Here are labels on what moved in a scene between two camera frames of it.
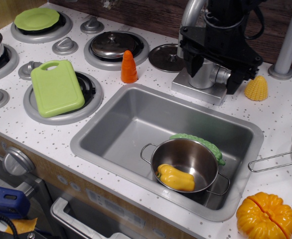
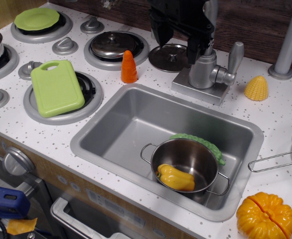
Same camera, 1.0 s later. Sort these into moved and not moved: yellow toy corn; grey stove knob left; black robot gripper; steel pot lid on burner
Moved: black robot gripper
Not moved: grey stove knob left; steel pot lid on burner; yellow toy corn
